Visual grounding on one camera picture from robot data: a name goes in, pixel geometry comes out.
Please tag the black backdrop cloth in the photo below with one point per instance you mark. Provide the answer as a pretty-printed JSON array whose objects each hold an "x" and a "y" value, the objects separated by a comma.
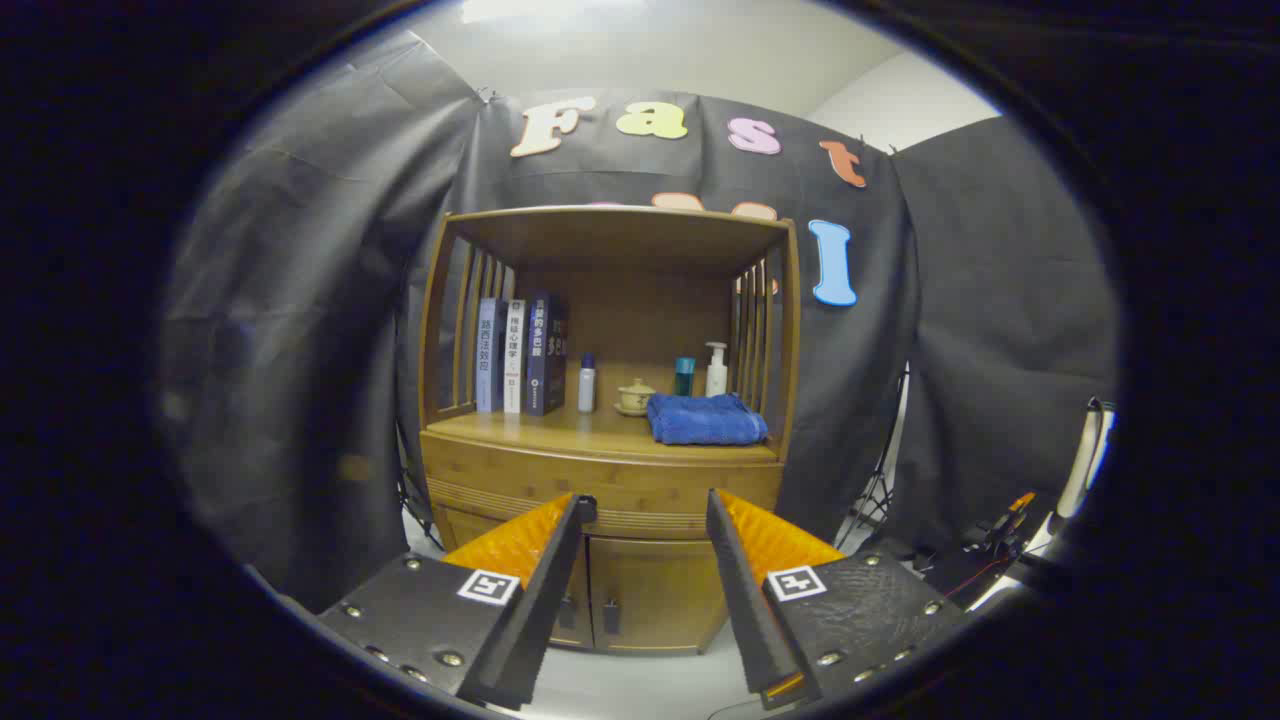
[{"x": 300, "y": 350}]

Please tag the wooden countertop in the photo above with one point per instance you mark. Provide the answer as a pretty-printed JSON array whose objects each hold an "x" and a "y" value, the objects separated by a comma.
[{"x": 560, "y": 430}]

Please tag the white pump bottle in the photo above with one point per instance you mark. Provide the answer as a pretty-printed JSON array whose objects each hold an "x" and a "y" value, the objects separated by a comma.
[{"x": 716, "y": 378}]

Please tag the dark blue book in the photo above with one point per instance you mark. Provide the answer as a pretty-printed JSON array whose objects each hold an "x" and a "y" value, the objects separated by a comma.
[{"x": 540, "y": 360}]

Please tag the light blue book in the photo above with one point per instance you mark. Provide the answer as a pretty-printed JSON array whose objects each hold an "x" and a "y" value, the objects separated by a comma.
[{"x": 490, "y": 360}]

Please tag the beige lidded teacup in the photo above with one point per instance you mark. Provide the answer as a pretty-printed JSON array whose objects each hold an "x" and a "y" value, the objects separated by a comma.
[{"x": 635, "y": 396}]

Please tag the teal bottle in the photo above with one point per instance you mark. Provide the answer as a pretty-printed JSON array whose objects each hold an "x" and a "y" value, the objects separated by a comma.
[{"x": 684, "y": 378}]

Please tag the white bottle with blue cap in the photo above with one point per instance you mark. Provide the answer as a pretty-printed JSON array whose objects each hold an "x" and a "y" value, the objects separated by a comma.
[{"x": 587, "y": 388}]

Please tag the wooden cabinet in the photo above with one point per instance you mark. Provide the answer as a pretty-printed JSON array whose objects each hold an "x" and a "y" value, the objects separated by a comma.
[{"x": 620, "y": 240}]

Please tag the wooden drawer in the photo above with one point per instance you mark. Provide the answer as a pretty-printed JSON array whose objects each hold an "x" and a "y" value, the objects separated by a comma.
[{"x": 640, "y": 480}]

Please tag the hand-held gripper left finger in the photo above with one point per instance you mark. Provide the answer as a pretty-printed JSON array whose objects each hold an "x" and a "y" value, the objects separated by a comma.
[{"x": 545, "y": 600}]

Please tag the orange and black tool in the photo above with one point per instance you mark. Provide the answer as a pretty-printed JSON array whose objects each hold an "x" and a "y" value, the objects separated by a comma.
[{"x": 1005, "y": 520}]

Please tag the black light stand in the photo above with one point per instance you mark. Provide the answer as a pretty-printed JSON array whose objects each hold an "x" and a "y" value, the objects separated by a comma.
[{"x": 877, "y": 492}]

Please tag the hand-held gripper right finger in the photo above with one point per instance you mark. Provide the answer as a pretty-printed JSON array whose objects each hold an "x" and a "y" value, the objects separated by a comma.
[{"x": 750, "y": 610}]

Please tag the blue folded towel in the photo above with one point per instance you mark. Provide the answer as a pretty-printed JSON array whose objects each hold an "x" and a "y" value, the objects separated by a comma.
[{"x": 705, "y": 420}]

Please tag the white book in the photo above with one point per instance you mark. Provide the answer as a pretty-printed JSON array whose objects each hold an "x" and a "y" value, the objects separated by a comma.
[{"x": 514, "y": 360}]

